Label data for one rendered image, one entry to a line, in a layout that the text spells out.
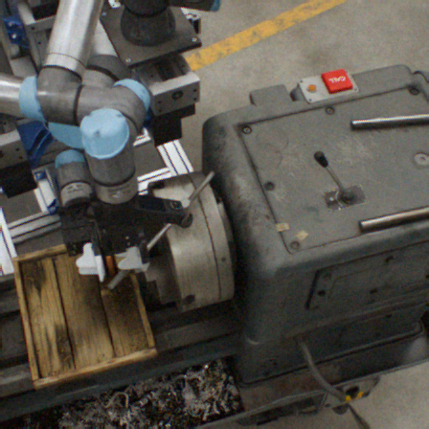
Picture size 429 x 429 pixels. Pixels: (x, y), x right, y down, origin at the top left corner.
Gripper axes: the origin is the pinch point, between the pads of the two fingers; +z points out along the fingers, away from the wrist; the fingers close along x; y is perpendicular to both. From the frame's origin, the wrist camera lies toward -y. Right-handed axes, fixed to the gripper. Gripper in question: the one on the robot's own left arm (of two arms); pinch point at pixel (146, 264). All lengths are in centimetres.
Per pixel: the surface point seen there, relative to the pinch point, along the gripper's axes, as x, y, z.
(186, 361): -15, -6, 57
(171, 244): -9.3, -6.8, 6.1
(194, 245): -8.3, -11.5, 7.2
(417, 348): -10, -74, 77
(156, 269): -13.4, -2.9, 16.8
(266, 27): -210, -100, 78
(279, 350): -10, -31, 57
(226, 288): -4.5, -16.5, 19.4
